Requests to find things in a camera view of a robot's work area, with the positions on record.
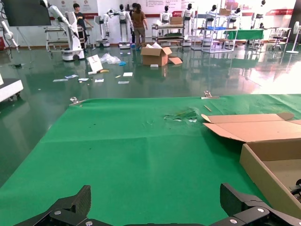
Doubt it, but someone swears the black power cable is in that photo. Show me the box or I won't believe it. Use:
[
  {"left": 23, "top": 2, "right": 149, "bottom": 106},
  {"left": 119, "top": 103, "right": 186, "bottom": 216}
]
[{"left": 289, "top": 178, "right": 301, "bottom": 196}]

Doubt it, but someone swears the metal table clip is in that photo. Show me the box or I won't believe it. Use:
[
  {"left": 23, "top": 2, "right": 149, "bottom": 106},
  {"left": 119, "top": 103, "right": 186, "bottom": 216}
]
[
  {"left": 69, "top": 96, "right": 87, "bottom": 106},
  {"left": 201, "top": 90, "right": 221, "bottom": 100}
]

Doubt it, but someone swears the white mobile robot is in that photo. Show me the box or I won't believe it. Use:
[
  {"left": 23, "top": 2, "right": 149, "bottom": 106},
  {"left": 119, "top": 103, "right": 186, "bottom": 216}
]
[{"left": 39, "top": 0, "right": 86, "bottom": 62}]

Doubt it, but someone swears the tall metal rack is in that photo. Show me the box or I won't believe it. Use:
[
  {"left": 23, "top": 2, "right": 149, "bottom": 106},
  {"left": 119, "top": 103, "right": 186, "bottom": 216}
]
[{"left": 191, "top": 13, "right": 236, "bottom": 54}]

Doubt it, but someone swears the clear plastic bag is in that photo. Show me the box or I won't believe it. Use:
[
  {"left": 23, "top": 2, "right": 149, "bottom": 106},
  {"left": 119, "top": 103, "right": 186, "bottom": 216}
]
[{"left": 100, "top": 53, "right": 122, "bottom": 65}]

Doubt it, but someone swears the white machine base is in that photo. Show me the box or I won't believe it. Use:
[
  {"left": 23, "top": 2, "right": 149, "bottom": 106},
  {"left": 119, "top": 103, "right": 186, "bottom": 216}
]
[{"left": 0, "top": 79, "right": 24, "bottom": 104}]

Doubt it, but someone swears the person in black shirt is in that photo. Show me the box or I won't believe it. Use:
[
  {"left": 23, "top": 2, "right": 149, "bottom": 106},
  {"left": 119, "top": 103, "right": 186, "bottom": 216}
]
[{"left": 72, "top": 3, "right": 94, "bottom": 51}]

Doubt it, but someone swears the green covered table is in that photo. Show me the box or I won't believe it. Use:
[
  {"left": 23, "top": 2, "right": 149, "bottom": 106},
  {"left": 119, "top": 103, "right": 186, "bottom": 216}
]
[{"left": 223, "top": 28, "right": 265, "bottom": 47}]

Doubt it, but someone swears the green table cloth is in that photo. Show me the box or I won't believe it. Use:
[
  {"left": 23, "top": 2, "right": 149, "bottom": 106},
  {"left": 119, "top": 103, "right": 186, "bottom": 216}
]
[{"left": 0, "top": 93, "right": 301, "bottom": 226}]

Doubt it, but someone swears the black wall screen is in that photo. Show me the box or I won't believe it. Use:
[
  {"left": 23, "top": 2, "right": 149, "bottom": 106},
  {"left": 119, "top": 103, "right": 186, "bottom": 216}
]
[{"left": 1, "top": 0, "right": 52, "bottom": 27}]

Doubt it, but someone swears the white standing fan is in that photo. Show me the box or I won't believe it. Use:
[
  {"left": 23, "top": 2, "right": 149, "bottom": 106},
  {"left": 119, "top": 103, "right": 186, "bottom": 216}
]
[{"left": 285, "top": 20, "right": 301, "bottom": 54}]

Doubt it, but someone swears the large open cardboard carton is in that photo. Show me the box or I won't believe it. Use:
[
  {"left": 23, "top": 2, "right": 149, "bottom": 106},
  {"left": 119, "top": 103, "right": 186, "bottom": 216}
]
[{"left": 140, "top": 42, "right": 183, "bottom": 67}]

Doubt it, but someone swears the person in brown shirt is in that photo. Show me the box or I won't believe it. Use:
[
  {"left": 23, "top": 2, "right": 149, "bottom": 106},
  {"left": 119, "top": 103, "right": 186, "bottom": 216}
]
[{"left": 130, "top": 3, "right": 149, "bottom": 49}]

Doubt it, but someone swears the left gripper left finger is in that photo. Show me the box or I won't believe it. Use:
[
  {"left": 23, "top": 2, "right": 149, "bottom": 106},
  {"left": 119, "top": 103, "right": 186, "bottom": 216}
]
[{"left": 13, "top": 185, "right": 111, "bottom": 226}]

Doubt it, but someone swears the cardboard box with round holes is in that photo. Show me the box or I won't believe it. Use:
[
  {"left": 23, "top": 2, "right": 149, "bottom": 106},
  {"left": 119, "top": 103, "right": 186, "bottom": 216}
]
[{"left": 201, "top": 112, "right": 301, "bottom": 212}]

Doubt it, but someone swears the white sign board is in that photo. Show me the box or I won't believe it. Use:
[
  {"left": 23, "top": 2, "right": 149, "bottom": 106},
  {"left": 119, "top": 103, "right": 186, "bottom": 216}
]
[{"left": 87, "top": 54, "right": 104, "bottom": 73}]

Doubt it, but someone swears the metal shelf cart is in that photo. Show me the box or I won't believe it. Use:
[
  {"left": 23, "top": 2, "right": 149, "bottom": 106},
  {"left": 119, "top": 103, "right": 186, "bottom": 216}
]
[{"left": 151, "top": 23, "right": 186, "bottom": 48}]

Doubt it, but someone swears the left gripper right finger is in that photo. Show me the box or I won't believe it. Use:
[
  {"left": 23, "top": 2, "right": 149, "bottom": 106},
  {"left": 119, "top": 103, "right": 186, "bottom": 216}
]
[{"left": 209, "top": 183, "right": 301, "bottom": 226}]

